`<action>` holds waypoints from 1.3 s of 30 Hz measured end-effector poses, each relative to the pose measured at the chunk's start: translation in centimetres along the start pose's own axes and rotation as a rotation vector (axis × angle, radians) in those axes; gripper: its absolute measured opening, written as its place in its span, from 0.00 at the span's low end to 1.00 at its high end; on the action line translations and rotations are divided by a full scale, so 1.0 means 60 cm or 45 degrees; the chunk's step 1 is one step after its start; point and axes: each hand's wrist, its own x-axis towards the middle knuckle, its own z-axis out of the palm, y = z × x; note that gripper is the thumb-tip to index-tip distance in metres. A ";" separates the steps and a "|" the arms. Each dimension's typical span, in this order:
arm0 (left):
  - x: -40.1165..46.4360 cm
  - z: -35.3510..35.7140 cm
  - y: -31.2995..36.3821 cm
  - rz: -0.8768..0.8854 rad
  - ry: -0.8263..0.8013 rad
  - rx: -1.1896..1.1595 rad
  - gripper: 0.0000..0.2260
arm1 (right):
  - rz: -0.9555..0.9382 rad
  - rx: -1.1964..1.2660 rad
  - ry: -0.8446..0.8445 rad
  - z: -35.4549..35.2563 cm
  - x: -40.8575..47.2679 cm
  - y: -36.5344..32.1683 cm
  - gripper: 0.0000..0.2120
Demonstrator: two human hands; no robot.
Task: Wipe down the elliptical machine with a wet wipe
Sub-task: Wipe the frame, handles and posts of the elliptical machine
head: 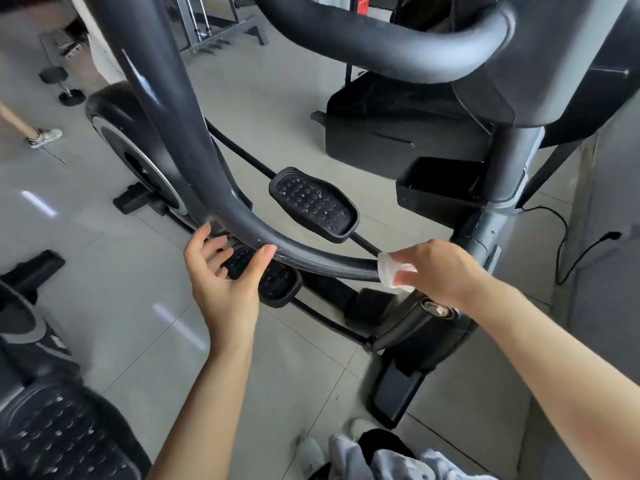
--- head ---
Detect person's left hand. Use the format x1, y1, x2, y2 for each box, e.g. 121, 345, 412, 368
183, 221, 278, 356

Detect person's right hand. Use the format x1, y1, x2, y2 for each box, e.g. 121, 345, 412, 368
388, 239, 493, 316

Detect white wet wipe sheet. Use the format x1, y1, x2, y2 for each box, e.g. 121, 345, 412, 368
376, 251, 419, 294

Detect black elliptical machine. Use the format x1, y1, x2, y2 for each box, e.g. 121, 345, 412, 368
80, 0, 640, 431
0, 249, 153, 480

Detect person's right forearm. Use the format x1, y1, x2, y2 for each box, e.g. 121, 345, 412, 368
465, 279, 640, 480

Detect person's left forearm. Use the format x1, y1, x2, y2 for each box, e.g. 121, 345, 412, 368
148, 339, 256, 480

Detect person's black trousers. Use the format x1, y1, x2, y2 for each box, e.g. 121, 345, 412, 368
308, 427, 416, 480

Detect person's white shoe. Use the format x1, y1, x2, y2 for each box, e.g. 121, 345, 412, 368
295, 417, 379, 480

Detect person's grey shirt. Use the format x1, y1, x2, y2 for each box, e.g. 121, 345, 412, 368
325, 433, 498, 480

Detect small black dumbbell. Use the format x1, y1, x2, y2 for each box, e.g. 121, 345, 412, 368
39, 65, 87, 108

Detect black power cable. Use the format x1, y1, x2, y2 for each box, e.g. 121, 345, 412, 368
520, 203, 623, 286

